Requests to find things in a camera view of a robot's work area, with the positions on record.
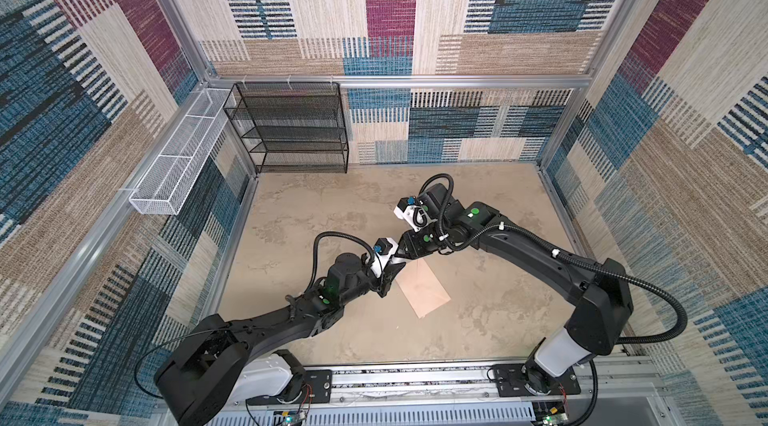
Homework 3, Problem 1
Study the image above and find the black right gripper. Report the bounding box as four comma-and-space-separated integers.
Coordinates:
392, 218, 450, 263

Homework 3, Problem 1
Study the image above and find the pink envelope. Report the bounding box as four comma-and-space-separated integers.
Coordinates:
396, 259, 451, 319

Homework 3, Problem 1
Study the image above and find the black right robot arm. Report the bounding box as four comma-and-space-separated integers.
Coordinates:
394, 184, 633, 395

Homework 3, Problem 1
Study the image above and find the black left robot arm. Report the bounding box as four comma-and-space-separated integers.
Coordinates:
154, 253, 406, 425

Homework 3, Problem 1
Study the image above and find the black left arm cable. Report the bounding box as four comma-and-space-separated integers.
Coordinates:
133, 230, 377, 400

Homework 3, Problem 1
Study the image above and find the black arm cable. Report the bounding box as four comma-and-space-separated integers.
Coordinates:
417, 172, 689, 426
133, 230, 377, 400

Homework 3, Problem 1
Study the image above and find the black wire shelf rack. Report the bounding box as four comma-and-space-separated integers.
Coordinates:
223, 82, 349, 174

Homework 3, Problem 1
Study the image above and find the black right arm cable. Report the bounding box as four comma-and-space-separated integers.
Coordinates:
417, 172, 689, 426

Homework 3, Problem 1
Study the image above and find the white wire mesh basket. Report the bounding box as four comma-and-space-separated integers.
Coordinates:
129, 88, 229, 215

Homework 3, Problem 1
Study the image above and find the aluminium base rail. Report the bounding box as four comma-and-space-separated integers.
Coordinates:
200, 355, 684, 425

